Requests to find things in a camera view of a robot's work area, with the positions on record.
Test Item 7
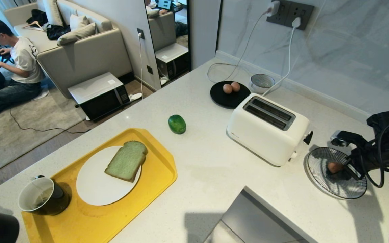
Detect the black bag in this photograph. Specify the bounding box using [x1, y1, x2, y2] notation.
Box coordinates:
[46, 24, 71, 41]

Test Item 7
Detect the grey wall socket panel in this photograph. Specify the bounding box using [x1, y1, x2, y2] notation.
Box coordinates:
[266, 0, 315, 31]

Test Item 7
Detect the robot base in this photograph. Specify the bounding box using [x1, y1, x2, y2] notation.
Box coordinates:
[203, 186, 311, 243]

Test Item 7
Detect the person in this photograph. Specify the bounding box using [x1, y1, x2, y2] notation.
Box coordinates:
[0, 19, 45, 129]

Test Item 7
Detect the black framed mirror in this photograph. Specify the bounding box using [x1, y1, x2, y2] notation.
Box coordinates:
[144, 0, 191, 89]

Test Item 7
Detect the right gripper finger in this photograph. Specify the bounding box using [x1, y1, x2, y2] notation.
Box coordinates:
[336, 156, 354, 167]
[326, 170, 356, 181]

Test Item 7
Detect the small striped bowl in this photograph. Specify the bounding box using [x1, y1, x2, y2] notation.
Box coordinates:
[250, 74, 276, 94]

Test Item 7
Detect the black white striped plate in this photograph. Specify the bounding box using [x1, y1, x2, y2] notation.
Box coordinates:
[307, 147, 368, 200]

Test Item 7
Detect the yellow tray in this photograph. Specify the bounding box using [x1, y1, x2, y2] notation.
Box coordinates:
[21, 128, 178, 243]

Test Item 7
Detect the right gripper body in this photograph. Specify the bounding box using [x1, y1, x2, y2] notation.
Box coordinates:
[347, 148, 373, 181]

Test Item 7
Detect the beige sofa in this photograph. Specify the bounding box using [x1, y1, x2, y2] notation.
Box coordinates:
[4, 0, 133, 99]

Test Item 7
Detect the green bread slice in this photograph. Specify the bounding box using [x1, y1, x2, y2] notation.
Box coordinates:
[104, 144, 146, 183]
[124, 140, 148, 156]

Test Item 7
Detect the white charger cable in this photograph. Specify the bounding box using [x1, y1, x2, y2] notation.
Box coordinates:
[138, 33, 144, 96]

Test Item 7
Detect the black mug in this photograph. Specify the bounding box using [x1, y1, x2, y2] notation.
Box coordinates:
[18, 175, 70, 216]

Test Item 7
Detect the white toaster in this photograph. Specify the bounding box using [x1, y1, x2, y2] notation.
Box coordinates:
[227, 93, 310, 167]

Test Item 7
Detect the black floor cable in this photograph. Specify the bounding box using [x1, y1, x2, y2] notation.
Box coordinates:
[9, 107, 92, 133]

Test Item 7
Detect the black white microwave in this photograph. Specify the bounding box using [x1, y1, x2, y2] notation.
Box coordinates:
[68, 72, 131, 122]

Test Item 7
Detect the white round plate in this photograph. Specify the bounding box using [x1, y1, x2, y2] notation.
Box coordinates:
[76, 145, 142, 206]

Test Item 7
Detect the white cushion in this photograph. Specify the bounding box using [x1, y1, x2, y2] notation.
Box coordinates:
[69, 13, 89, 31]

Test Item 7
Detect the black round plate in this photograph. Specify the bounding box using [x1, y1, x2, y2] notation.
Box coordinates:
[210, 81, 252, 109]

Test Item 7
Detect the beige cushion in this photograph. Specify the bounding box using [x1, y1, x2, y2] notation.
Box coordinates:
[57, 22, 97, 47]

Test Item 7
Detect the grey rug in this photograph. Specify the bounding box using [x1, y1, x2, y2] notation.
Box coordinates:
[0, 86, 87, 183]

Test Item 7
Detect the green lime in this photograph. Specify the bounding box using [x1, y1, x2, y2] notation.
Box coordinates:
[168, 114, 187, 135]

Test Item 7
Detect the white power cable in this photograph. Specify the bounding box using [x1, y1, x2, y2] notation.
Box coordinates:
[262, 27, 297, 97]
[207, 10, 270, 83]

